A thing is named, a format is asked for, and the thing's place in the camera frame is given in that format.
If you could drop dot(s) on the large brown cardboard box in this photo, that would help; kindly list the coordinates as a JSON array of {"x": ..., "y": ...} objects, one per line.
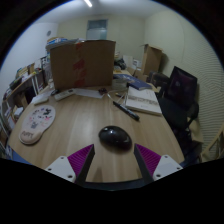
[{"x": 83, "y": 63}]

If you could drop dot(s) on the white paper sheet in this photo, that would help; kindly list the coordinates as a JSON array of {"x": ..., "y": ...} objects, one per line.
[{"x": 88, "y": 93}]

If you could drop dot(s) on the blue book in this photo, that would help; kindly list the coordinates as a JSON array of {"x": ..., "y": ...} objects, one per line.
[{"x": 136, "y": 82}]

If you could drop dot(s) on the clear plastic container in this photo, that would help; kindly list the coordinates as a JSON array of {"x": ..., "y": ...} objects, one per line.
[{"x": 119, "y": 85}]

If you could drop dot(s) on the black bag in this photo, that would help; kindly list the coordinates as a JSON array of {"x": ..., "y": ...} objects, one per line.
[{"x": 120, "y": 64}]

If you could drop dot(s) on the black computer mouse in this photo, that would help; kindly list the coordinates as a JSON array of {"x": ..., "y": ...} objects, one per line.
[{"x": 115, "y": 136}]

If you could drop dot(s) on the black marker pen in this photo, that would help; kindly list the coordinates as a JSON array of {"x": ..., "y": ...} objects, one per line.
[{"x": 126, "y": 110}]

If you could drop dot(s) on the white remote control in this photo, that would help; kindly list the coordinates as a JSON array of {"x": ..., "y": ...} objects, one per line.
[{"x": 64, "y": 94}]

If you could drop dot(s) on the tall open cardboard box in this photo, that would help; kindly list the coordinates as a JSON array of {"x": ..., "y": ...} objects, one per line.
[{"x": 151, "y": 60}]

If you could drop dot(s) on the black office chair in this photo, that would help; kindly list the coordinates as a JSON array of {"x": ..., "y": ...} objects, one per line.
[{"x": 180, "y": 100}]

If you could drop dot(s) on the small black clip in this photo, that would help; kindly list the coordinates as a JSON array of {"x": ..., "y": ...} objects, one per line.
[{"x": 102, "y": 90}]

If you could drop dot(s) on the grey door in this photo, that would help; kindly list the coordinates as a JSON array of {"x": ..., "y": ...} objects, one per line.
[{"x": 97, "y": 30}]

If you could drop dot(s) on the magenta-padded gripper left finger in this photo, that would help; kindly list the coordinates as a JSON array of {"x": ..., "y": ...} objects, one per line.
[{"x": 60, "y": 166}]

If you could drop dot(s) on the cluttered shelf unit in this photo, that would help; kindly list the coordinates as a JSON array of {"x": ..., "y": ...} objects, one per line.
[{"x": 20, "y": 90}]

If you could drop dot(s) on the wooden chair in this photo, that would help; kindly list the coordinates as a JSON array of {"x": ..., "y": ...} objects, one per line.
[{"x": 213, "y": 146}]

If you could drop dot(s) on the round wall clock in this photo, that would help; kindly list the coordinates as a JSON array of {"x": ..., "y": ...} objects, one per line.
[{"x": 49, "y": 33}]

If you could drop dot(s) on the ceiling tube light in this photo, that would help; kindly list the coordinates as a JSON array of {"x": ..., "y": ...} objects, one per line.
[{"x": 88, "y": 3}]

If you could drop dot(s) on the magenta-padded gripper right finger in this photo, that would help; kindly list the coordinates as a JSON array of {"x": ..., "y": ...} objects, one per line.
[{"x": 165, "y": 165}]

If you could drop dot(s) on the stack of papers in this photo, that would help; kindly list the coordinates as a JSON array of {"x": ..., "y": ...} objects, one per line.
[{"x": 61, "y": 43}]

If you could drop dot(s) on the white book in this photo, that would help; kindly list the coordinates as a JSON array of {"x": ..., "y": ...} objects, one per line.
[{"x": 143, "y": 100}]

